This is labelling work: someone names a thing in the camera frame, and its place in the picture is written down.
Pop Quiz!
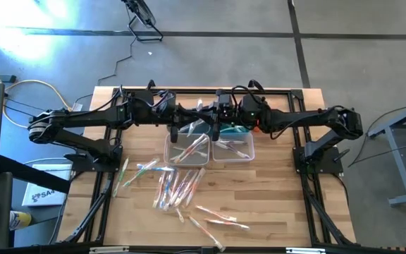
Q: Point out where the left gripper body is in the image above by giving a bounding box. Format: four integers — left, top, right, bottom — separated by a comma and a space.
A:
166, 104, 183, 124

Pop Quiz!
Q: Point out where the white metal plate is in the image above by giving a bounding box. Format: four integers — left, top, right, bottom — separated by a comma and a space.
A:
89, 246, 130, 254
285, 246, 326, 254

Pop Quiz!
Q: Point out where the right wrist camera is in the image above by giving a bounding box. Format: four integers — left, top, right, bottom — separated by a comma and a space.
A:
241, 93, 266, 120

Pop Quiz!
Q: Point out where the yellow cable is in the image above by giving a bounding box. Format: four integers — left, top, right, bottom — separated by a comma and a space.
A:
0, 58, 75, 130

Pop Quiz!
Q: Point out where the beige plastic bin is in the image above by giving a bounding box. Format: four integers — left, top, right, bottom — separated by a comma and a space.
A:
163, 133, 211, 167

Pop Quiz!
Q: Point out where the black floor fan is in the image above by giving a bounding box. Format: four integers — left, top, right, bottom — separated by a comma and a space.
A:
121, 0, 164, 42

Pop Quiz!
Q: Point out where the yellow can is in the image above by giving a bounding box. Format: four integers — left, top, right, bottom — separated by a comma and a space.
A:
8, 210, 33, 231

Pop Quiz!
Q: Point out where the clear plastic bin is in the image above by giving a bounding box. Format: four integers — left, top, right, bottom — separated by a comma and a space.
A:
211, 132, 256, 163

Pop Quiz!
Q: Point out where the black floor cable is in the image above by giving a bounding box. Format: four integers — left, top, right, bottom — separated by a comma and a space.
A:
74, 37, 136, 107

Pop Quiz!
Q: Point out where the grey metal stand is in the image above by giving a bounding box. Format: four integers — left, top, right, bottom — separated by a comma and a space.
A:
364, 98, 406, 207

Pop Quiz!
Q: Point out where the white printed box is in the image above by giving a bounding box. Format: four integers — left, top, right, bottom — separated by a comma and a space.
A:
21, 163, 73, 207

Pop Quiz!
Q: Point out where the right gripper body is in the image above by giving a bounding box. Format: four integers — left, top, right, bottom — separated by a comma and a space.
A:
230, 100, 244, 125

